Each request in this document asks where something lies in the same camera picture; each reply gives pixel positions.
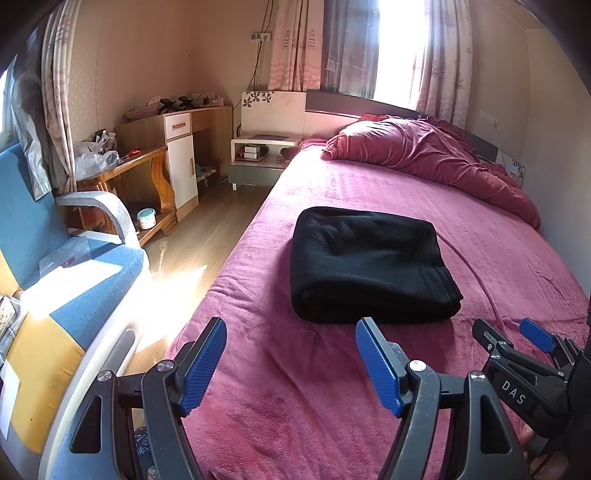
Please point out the clear plastic packet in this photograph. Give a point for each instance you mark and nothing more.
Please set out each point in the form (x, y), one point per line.
(69, 258)

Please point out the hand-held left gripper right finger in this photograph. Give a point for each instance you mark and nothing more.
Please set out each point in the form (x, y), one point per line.
(381, 369)

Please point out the dark sheer curtain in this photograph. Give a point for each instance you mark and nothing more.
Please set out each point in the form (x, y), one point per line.
(351, 46)

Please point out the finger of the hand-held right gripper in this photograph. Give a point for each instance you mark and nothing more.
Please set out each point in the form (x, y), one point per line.
(494, 344)
(538, 332)

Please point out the black clamp stand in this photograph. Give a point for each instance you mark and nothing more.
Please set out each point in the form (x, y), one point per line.
(185, 103)
(167, 105)

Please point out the black pants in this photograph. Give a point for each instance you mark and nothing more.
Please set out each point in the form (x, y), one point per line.
(369, 263)

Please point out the white power strip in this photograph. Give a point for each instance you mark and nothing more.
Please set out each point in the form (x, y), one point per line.
(207, 98)

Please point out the red duvet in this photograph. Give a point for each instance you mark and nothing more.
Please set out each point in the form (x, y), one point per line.
(415, 147)

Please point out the pink patterned curtain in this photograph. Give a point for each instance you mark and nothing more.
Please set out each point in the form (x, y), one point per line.
(295, 46)
(443, 60)

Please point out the wooden desk with white cabinet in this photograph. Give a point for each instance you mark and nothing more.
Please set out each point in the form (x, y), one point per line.
(180, 170)

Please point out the teal plastic basin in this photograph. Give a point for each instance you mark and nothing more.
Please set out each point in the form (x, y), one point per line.
(205, 171)

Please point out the small white box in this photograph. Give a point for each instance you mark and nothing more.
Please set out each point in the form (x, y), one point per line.
(252, 151)

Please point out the person's right hand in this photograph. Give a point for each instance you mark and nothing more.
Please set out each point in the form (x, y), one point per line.
(549, 464)

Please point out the beige dotted curtain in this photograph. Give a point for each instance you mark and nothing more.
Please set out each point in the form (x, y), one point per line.
(62, 92)

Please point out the bed with pink sheet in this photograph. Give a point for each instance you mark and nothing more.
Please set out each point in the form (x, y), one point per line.
(461, 277)

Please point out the white and grey nightstand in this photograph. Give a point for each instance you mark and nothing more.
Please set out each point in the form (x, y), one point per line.
(254, 175)

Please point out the white cup with teal lid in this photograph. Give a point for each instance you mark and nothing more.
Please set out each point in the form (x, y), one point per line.
(147, 220)

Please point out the grey headboard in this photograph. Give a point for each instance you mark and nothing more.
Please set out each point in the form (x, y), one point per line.
(332, 104)

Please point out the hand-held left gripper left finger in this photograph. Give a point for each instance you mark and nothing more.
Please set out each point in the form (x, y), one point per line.
(203, 364)

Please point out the white floral headboard panel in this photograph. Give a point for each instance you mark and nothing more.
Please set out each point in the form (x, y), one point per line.
(518, 170)
(277, 115)

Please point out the wall socket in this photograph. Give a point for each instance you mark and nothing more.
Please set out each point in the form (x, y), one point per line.
(261, 36)

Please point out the grey plastic bag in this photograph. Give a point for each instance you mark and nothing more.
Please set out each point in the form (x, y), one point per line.
(34, 138)

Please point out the clear plastic bag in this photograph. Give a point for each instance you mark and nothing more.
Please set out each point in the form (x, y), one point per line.
(94, 159)

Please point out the wooden side table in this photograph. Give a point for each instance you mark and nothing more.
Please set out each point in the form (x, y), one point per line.
(138, 161)

